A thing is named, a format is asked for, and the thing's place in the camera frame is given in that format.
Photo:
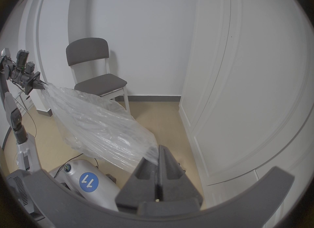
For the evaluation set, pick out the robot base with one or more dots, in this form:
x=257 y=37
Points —
x=103 y=190

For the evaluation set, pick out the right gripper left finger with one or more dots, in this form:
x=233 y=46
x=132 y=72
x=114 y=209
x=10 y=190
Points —
x=142 y=185

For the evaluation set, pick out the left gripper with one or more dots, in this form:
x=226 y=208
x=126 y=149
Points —
x=30 y=82

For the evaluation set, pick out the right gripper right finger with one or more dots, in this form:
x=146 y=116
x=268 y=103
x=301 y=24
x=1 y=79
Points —
x=176 y=185

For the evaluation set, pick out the clear plastic bag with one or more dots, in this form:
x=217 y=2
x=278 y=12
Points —
x=98 y=129

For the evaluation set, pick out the grey and white chair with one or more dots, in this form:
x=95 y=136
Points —
x=100 y=82

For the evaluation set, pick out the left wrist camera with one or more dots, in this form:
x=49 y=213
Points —
x=30 y=67

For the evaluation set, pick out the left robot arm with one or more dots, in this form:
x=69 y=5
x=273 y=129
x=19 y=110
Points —
x=18 y=121

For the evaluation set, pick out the white wardrobe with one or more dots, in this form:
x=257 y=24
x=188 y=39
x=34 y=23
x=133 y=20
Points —
x=245 y=75

